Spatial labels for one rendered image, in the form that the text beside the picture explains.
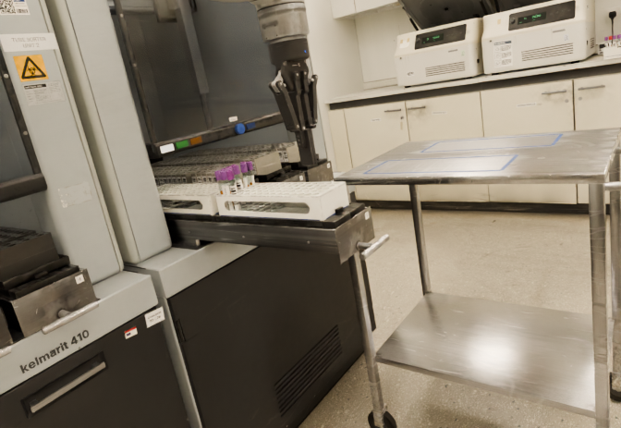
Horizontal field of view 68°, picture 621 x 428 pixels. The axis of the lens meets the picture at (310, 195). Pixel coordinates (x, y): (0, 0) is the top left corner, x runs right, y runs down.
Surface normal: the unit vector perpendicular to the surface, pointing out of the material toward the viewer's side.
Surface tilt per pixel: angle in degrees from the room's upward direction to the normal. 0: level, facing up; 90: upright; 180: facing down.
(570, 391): 0
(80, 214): 90
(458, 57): 90
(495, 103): 90
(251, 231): 90
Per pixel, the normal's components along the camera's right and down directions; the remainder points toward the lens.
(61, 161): 0.79, 0.00
